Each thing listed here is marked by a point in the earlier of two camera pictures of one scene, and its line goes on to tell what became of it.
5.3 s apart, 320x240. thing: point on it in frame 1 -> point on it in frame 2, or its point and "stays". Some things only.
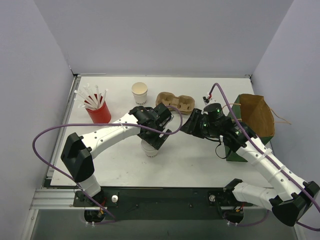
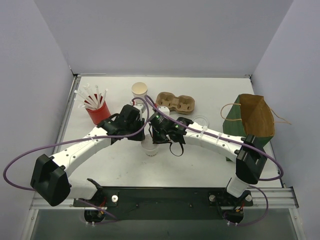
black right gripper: [193, 122] -> [160, 136]
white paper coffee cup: [150, 151] stays
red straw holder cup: [101, 115] stays
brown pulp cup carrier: [185, 104] stays
